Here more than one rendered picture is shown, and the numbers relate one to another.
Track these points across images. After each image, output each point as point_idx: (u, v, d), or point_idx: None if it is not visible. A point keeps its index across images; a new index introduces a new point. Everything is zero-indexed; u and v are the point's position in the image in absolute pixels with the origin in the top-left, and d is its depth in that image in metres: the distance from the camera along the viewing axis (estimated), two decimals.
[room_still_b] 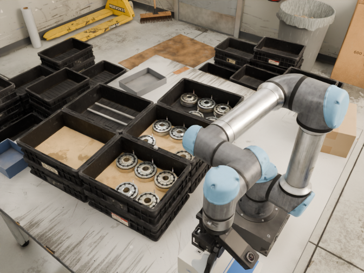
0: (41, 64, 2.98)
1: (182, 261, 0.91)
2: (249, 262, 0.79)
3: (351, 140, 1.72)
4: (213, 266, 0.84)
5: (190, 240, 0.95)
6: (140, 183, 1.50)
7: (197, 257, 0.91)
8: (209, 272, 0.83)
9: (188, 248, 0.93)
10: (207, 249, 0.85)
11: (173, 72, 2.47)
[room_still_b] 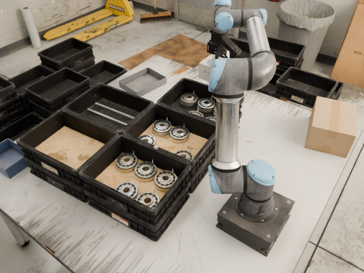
0: (41, 64, 2.98)
1: (201, 65, 1.70)
2: (236, 51, 1.59)
3: (351, 140, 1.72)
4: None
5: (206, 58, 1.74)
6: (140, 183, 1.50)
7: None
8: None
9: (205, 60, 1.72)
10: (215, 51, 1.64)
11: (173, 72, 2.47)
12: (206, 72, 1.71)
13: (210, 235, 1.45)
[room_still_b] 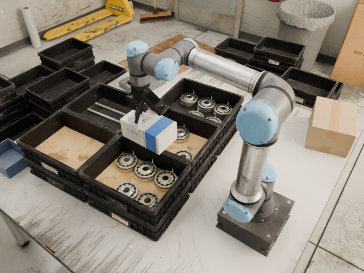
0: (41, 64, 2.98)
1: (123, 122, 1.35)
2: (160, 109, 1.23)
3: (351, 140, 1.72)
4: (140, 118, 1.28)
5: (130, 111, 1.39)
6: (140, 183, 1.50)
7: None
8: (137, 121, 1.27)
9: (128, 115, 1.37)
10: (136, 107, 1.29)
11: None
12: (129, 130, 1.35)
13: (210, 235, 1.45)
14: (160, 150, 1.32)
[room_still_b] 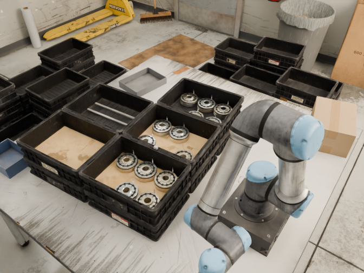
0: (41, 64, 2.98)
1: None
2: None
3: (351, 140, 1.72)
4: None
5: None
6: (140, 183, 1.50)
7: None
8: None
9: None
10: None
11: (173, 72, 2.47)
12: None
13: None
14: None
